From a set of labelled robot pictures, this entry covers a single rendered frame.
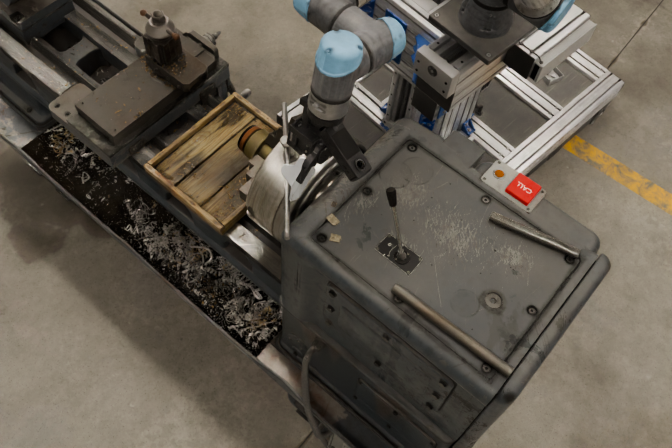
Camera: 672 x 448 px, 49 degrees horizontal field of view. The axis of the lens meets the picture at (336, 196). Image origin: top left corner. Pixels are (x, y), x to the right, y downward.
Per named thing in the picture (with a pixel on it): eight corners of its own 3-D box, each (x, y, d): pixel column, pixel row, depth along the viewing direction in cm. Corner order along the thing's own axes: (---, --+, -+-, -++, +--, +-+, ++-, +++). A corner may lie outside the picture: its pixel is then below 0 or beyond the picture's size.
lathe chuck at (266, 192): (361, 165, 200) (350, 115, 171) (285, 253, 194) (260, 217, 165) (336, 147, 203) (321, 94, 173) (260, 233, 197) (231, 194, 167)
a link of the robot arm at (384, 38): (369, -5, 135) (328, 16, 129) (415, 29, 131) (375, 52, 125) (360, 29, 141) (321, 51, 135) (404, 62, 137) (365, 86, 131)
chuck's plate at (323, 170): (371, 173, 199) (361, 123, 170) (295, 261, 193) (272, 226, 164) (361, 165, 200) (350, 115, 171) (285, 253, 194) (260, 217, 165)
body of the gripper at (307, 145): (311, 128, 147) (320, 84, 138) (343, 153, 145) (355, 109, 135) (284, 146, 143) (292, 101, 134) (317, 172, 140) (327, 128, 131)
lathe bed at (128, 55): (375, 245, 220) (382, 214, 205) (300, 324, 206) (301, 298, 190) (43, -12, 267) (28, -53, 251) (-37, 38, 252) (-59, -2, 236)
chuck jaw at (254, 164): (289, 177, 181) (255, 208, 176) (289, 188, 185) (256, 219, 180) (256, 152, 184) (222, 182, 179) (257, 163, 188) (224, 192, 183)
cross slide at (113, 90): (225, 61, 222) (224, 51, 218) (115, 147, 204) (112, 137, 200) (187, 33, 227) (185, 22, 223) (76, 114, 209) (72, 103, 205)
